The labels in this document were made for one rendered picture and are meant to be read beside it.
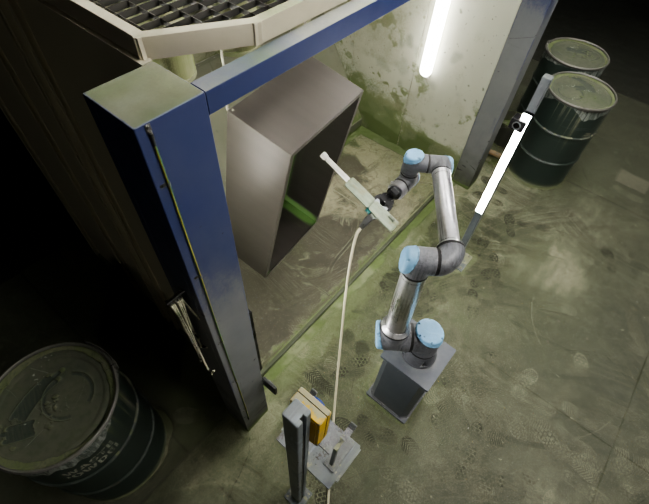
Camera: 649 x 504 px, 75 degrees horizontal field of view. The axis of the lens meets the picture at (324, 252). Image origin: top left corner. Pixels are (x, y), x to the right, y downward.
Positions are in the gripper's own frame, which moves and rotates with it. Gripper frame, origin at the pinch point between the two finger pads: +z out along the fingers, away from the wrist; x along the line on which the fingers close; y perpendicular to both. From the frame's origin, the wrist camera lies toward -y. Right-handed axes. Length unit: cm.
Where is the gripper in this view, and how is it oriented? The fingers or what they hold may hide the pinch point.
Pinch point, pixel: (372, 212)
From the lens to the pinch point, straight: 200.0
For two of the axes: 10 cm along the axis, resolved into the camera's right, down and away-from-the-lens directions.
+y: -3.2, 3.6, 8.8
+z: -6.4, 6.0, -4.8
